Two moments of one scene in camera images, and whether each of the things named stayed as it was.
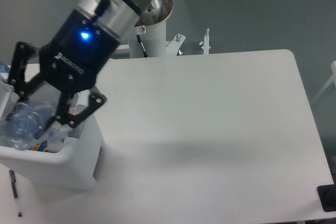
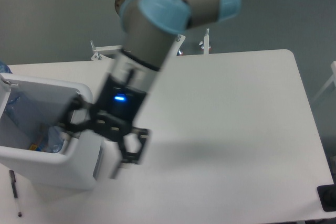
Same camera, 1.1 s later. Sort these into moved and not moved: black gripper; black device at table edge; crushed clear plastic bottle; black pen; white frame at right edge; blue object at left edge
Moved: crushed clear plastic bottle; black gripper
Not moved: white frame at right edge; black device at table edge; blue object at left edge; black pen
